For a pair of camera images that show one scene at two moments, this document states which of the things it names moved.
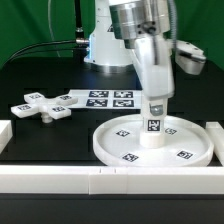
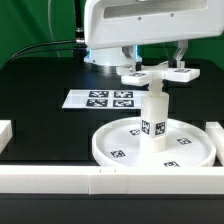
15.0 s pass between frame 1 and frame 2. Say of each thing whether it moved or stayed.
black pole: stayed
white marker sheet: stayed
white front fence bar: stayed
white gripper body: moved
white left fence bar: stayed
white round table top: moved
